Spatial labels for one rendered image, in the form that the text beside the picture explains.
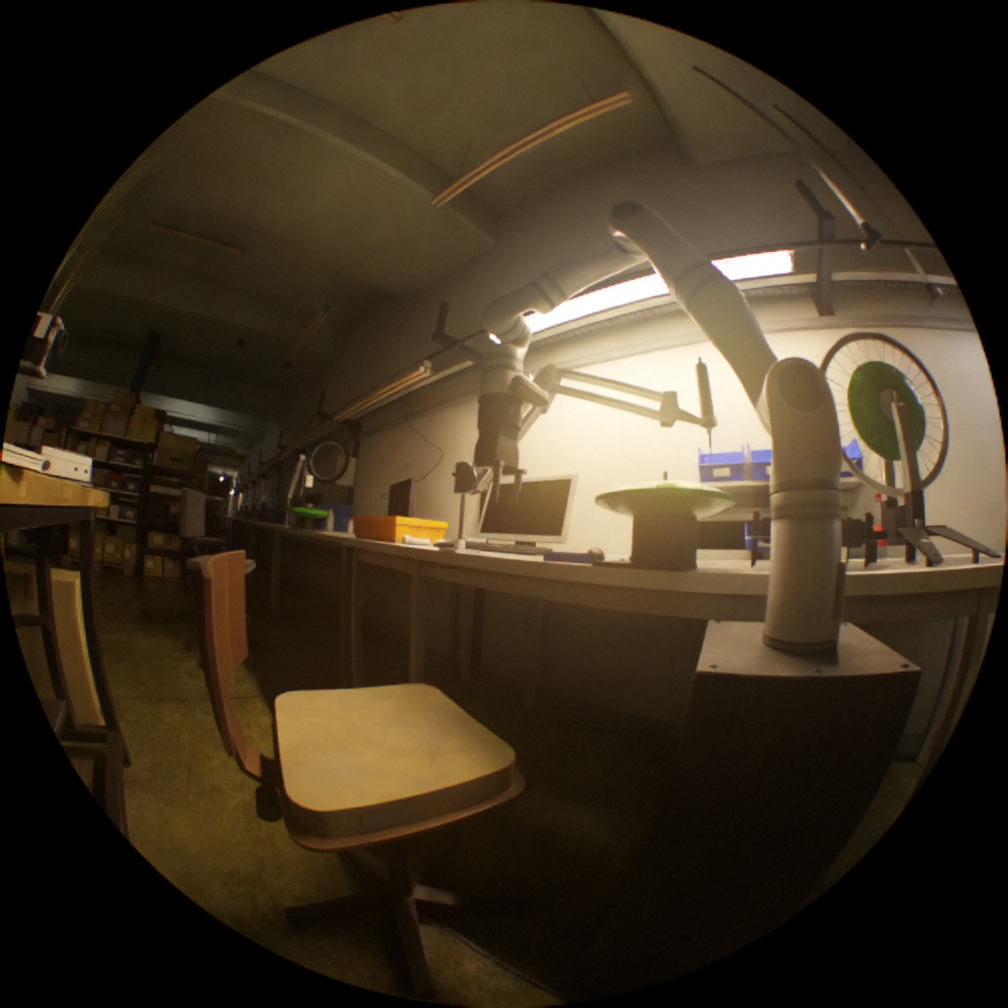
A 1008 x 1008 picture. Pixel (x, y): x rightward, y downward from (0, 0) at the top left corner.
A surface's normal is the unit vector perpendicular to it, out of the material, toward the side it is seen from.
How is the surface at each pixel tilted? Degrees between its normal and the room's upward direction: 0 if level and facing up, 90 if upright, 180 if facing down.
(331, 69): 180
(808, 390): 91
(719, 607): 90
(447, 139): 180
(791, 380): 91
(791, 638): 91
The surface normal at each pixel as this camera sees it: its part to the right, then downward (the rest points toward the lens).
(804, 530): -0.81, -0.11
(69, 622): 0.82, -0.01
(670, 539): -0.25, -0.12
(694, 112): -0.06, 0.99
